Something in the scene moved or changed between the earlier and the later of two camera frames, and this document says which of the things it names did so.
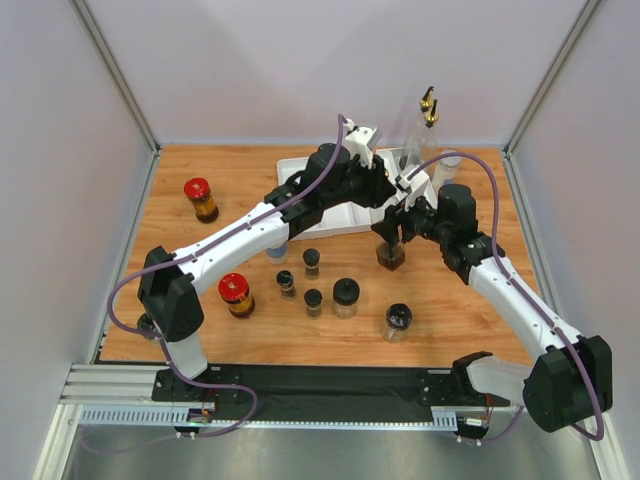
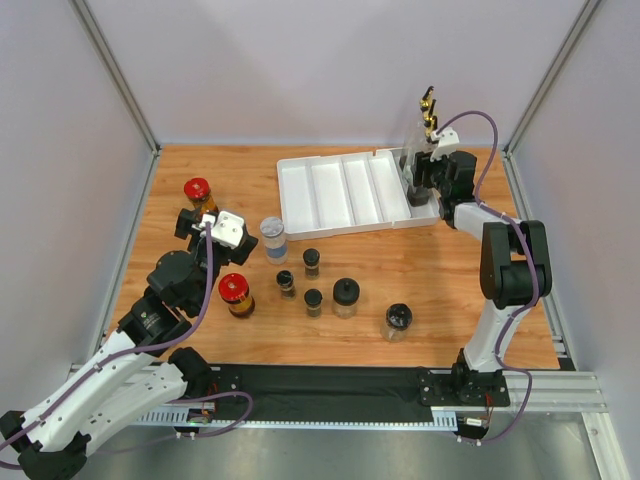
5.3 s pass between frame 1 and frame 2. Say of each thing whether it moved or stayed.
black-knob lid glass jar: stayed
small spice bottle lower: stayed
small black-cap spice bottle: stayed
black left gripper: moved
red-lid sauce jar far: stayed
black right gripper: moved
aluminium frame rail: stayed
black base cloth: stayed
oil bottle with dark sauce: moved
